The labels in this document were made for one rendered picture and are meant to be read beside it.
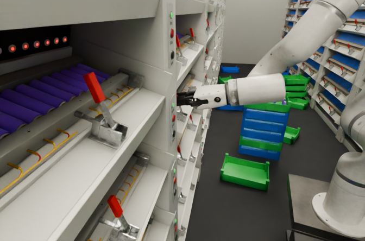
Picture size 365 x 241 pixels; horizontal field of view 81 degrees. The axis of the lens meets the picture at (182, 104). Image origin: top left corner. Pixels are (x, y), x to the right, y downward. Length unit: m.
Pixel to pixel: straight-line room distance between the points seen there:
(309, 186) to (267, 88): 0.62
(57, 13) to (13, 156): 0.14
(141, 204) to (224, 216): 0.93
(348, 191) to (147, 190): 0.70
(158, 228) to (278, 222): 0.87
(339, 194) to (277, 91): 0.47
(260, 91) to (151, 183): 0.38
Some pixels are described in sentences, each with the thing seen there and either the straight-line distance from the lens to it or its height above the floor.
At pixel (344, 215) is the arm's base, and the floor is 0.38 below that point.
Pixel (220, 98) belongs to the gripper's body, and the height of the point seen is 0.80.
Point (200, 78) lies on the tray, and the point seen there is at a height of 0.71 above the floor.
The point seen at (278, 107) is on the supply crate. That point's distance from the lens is 1.61.
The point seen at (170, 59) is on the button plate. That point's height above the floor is 0.95.
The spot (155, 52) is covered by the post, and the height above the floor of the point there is 0.97.
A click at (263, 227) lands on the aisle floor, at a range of 1.36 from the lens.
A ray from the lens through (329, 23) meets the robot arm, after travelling 0.66.
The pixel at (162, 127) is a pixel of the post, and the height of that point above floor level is 0.80.
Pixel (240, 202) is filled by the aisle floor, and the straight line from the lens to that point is 1.44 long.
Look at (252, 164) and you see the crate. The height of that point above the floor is 0.03.
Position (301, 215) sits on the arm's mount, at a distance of 1.02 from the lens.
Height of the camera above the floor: 1.04
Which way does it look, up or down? 24 degrees down
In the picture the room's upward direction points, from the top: straight up
